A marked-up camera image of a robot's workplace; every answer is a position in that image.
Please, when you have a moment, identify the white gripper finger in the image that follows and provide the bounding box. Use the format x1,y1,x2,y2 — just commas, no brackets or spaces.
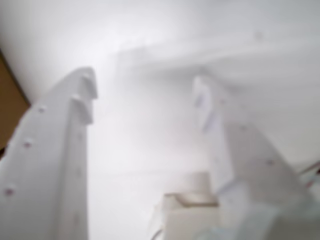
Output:
191,75,317,217
0,66,99,240

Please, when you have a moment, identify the brown cardboard box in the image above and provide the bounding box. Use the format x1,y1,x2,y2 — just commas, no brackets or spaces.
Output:
0,47,32,156

